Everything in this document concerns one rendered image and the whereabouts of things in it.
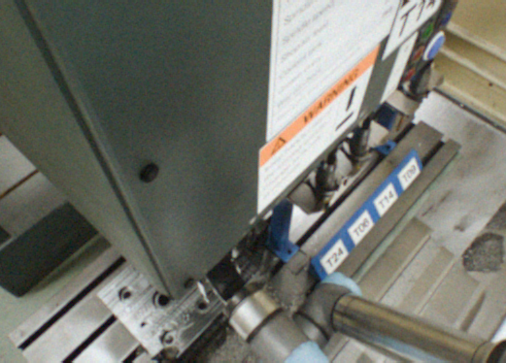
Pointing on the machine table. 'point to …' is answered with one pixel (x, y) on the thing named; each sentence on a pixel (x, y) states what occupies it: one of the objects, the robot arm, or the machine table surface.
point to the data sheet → (319, 49)
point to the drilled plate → (202, 323)
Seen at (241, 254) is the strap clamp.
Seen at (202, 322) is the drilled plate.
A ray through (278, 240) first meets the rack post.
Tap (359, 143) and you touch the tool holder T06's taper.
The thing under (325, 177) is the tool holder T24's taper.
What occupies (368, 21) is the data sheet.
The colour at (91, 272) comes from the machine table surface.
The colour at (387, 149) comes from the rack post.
